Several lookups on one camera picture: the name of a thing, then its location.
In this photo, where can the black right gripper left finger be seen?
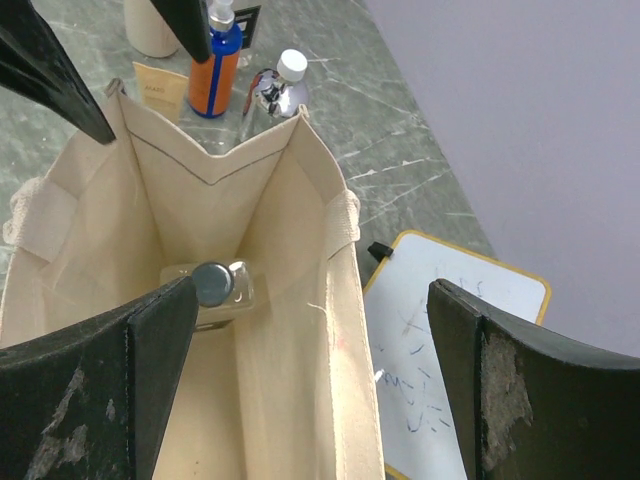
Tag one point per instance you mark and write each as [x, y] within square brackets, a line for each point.
[92, 401]

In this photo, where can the yellow-framed small whiteboard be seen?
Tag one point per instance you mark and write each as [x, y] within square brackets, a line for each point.
[423, 307]

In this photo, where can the cream cylindrical bottle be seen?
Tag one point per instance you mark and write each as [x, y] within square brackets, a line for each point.
[147, 31]

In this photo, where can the beige squeeze tube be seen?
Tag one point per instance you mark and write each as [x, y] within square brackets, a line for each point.
[161, 90]

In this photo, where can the cream canvas tote bag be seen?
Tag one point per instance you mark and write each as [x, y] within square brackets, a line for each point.
[283, 391]

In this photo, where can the clear bottle with dark cap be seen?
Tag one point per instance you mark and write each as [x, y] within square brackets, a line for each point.
[225, 289]

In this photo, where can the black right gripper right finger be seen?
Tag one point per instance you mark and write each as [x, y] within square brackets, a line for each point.
[551, 407]

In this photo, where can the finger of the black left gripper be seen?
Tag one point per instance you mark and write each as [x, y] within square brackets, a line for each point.
[189, 22]
[36, 66]

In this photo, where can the orange blue spray bottle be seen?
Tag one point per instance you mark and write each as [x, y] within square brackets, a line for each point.
[210, 82]

